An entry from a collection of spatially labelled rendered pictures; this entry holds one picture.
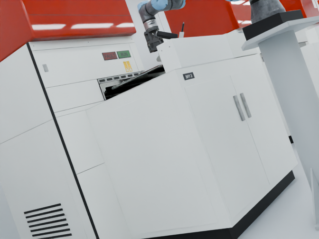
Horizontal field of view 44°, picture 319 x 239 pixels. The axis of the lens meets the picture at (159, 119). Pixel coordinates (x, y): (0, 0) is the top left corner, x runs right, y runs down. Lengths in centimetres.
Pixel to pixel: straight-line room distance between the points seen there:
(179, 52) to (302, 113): 60
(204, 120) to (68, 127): 70
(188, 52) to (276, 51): 41
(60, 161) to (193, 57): 85
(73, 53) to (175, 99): 73
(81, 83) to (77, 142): 34
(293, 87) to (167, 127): 58
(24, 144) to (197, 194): 100
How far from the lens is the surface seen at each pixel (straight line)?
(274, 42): 177
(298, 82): 177
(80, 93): 219
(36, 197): 235
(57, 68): 215
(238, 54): 236
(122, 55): 253
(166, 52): 185
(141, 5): 222
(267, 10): 180
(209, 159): 178
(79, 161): 206
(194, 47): 197
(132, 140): 198
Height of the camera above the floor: 62
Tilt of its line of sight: level
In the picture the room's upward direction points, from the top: 20 degrees counter-clockwise
